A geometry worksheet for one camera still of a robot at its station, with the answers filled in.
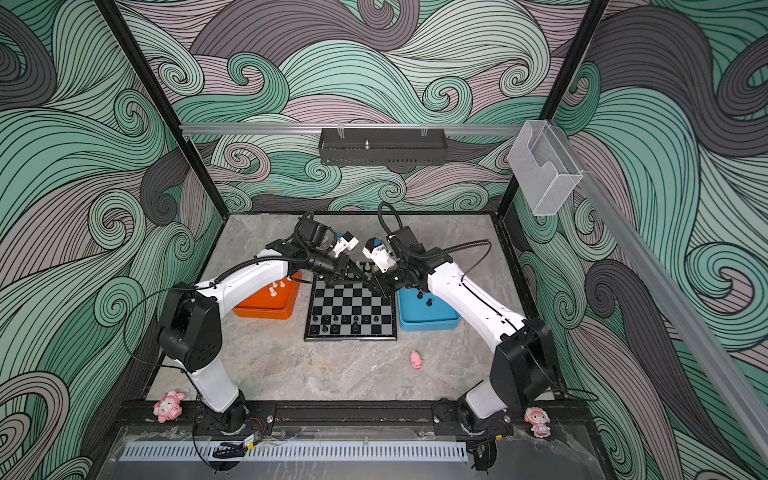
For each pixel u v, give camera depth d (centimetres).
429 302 94
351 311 90
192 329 46
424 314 94
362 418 74
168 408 73
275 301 90
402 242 62
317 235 72
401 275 60
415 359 81
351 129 93
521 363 41
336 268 73
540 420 71
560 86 83
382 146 95
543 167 79
